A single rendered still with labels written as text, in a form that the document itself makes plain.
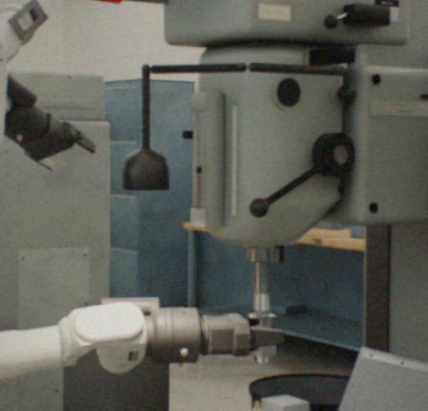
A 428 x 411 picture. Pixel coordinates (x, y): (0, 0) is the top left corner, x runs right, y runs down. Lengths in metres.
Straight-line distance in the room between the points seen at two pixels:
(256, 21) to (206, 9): 0.11
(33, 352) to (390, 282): 0.73
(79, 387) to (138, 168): 0.69
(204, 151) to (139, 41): 8.66
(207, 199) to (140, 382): 0.51
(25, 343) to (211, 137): 0.43
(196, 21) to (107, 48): 9.16
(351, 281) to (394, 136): 6.14
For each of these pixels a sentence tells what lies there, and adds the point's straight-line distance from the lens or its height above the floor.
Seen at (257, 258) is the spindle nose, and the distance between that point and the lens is 1.75.
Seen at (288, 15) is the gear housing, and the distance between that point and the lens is 1.64.
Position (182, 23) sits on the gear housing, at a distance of 1.74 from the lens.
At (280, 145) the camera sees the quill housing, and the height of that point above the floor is 1.47.
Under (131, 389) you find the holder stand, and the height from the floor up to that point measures 1.01.
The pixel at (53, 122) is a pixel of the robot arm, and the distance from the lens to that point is 2.16.
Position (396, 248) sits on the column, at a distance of 2.06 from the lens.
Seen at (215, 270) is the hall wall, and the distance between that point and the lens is 9.25.
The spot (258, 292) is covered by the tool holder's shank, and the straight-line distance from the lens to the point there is 1.76.
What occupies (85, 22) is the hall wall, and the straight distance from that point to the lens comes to 11.28.
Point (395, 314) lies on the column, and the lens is 2.08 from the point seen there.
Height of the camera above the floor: 1.47
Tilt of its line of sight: 3 degrees down
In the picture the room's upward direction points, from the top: straight up
